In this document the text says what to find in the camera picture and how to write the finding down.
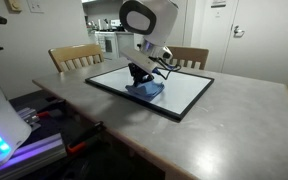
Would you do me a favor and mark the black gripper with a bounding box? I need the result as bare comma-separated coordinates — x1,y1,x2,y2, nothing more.
127,62,155,88

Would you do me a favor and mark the light blue towel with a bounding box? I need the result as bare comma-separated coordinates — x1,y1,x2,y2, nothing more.
124,80,166,103

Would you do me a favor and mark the grey kitchen cabinet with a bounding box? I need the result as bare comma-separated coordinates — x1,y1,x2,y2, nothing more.
116,32,136,60

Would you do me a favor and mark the white kitchen stove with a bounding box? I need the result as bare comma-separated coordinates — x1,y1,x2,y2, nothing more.
94,31,120,60

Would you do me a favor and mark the dark brown wooden chair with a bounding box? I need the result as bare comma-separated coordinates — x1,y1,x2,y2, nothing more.
165,45,210,71

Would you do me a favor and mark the light wooden chair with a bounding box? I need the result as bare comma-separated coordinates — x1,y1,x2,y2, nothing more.
48,43,105,73

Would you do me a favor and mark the black cable blue plug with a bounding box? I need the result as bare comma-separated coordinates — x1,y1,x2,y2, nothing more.
148,55,182,81

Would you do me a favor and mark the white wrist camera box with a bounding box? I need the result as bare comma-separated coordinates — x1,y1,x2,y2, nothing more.
119,46,161,75

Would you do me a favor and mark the whiteboard with black frame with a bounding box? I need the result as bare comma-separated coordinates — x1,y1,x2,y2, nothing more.
84,62,216,122

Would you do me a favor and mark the black clamp orange handle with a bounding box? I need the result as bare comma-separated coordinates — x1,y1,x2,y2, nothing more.
66,120,105,155

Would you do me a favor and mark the black clamp red handle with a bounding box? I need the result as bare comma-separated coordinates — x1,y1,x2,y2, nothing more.
35,98,67,119

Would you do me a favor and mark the silver door lever handle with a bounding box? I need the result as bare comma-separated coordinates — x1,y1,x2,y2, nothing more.
233,25,246,38

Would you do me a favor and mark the silver metal bracket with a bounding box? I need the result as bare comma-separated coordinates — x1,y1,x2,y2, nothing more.
16,107,42,132

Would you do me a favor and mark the aluminium extrusion rail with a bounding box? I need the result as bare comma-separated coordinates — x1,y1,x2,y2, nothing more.
0,133,67,180

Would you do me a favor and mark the white double switch plate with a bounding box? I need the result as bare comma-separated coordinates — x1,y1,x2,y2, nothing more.
26,0,46,14

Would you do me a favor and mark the beige wall thermostat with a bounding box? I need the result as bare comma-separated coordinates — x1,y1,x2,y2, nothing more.
6,0,23,14

